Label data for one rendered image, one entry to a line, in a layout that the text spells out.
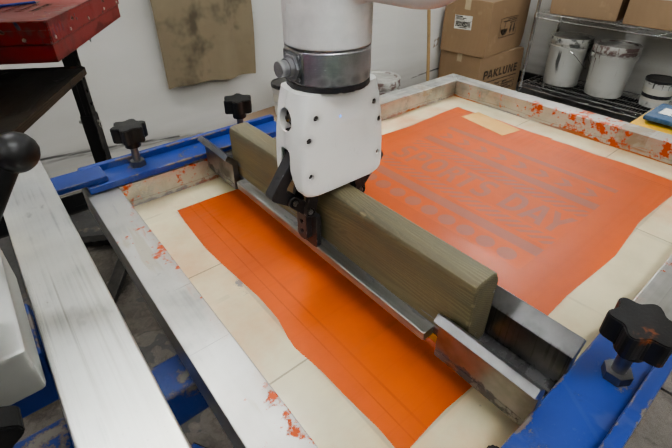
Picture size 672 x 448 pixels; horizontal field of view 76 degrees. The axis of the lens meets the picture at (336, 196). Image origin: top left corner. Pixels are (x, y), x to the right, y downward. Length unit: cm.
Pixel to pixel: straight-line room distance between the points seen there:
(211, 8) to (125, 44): 46
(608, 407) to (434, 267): 15
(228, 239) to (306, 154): 21
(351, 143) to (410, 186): 25
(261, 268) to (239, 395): 18
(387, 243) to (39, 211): 34
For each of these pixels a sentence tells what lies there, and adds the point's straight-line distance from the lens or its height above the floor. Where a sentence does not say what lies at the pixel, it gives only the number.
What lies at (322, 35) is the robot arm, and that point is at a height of 121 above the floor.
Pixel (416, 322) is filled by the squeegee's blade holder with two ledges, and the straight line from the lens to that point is 39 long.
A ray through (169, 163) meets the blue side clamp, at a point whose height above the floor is 100.
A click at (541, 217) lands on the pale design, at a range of 63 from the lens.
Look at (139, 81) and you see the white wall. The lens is 247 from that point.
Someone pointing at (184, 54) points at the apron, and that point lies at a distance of 245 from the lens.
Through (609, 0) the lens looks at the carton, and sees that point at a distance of 372.
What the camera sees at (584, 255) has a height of 96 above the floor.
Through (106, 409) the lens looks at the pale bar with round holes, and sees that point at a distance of 31.
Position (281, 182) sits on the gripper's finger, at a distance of 40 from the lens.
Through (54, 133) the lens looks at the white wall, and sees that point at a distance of 246.
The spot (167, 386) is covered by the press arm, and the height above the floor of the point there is 92.
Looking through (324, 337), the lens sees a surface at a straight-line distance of 43.
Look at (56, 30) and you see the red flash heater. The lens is 121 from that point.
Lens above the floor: 128
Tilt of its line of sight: 32 degrees down
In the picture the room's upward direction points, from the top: straight up
